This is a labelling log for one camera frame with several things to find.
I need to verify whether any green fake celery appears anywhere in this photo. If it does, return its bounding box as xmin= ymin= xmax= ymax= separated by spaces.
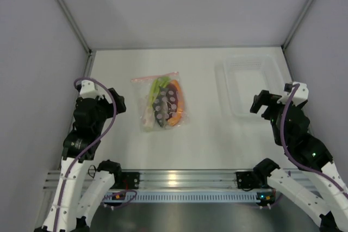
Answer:
xmin=142 ymin=76 xmax=170 ymax=131

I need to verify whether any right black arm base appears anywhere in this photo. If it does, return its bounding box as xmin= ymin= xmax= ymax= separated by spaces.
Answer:
xmin=236 ymin=171 xmax=258 ymax=191

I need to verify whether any dark red fake meat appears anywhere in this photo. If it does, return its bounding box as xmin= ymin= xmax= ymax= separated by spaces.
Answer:
xmin=166 ymin=84 xmax=178 ymax=116

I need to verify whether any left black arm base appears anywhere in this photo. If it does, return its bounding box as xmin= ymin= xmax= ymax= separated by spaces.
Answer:
xmin=119 ymin=172 xmax=140 ymax=190

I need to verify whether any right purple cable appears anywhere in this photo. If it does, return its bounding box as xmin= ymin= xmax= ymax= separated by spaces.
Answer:
xmin=281 ymin=83 xmax=348 ymax=195

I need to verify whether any grey fake fish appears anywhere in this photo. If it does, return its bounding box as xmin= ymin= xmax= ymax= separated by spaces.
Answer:
xmin=152 ymin=87 xmax=172 ymax=128

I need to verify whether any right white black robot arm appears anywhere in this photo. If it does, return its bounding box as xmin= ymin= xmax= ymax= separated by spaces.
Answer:
xmin=250 ymin=90 xmax=347 ymax=231

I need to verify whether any grey slotted cable duct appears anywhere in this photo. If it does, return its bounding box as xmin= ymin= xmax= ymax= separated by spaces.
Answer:
xmin=104 ymin=191 xmax=273 ymax=203

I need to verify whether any white plastic basket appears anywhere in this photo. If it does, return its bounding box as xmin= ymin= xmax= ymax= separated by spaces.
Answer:
xmin=215 ymin=54 xmax=284 ymax=119

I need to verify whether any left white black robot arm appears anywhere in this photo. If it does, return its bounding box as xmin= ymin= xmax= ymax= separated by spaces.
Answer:
xmin=36 ymin=84 xmax=126 ymax=231

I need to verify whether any aluminium mounting rail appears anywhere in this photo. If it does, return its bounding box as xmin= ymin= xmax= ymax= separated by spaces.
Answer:
xmin=43 ymin=168 xmax=313 ymax=191

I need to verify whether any orange fake papaya slice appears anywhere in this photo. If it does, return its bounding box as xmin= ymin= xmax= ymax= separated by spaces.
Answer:
xmin=167 ymin=80 xmax=185 ymax=127

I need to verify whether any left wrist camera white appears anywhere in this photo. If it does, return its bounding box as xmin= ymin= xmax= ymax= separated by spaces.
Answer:
xmin=76 ymin=80 xmax=102 ymax=100

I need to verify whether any clear zip top bag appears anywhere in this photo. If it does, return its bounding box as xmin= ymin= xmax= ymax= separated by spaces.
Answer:
xmin=131 ymin=72 xmax=189 ymax=132

